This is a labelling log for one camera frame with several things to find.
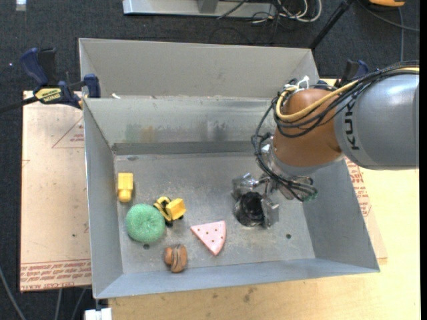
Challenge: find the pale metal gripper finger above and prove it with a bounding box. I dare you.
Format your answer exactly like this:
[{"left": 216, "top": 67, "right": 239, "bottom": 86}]
[
  {"left": 231, "top": 173, "right": 258, "bottom": 198},
  {"left": 262, "top": 197, "right": 280, "bottom": 229}
]

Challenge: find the black round object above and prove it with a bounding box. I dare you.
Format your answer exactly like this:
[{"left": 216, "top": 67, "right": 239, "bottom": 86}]
[{"left": 234, "top": 191, "right": 266, "bottom": 227}]

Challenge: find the pink dotted wedge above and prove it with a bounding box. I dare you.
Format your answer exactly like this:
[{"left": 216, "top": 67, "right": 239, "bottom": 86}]
[{"left": 189, "top": 220, "right": 228, "bottom": 257}]

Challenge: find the brown cardboard board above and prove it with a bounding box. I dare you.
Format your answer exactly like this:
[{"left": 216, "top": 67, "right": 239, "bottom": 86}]
[{"left": 19, "top": 90, "right": 390, "bottom": 293}]

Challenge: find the yellow plastic block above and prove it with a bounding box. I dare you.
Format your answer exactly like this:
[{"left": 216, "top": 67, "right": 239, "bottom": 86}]
[{"left": 117, "top": 172, "right": 135, "bottom": 203}]

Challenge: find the grey metal bin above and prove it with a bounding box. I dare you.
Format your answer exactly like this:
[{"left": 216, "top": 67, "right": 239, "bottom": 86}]
[{"left": 78, "top": 37, "right": 381, "bottom": 300}]

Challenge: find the green round scrubber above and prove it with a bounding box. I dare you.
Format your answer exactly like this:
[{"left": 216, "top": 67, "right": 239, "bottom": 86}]
[{"left": 125, "top": 203, "right": 167, "bottom": 244}]

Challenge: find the yellow toy digger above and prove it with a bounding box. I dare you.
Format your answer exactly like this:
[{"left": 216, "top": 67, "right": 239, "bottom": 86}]
[{"left": 153, "top": 196, "right": 187, "bottom": 228}]

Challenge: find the brown toy burger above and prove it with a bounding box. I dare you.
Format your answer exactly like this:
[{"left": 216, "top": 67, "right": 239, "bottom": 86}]
[{"left": 163, "top": 243, "right": 189, "bottom": 274}]

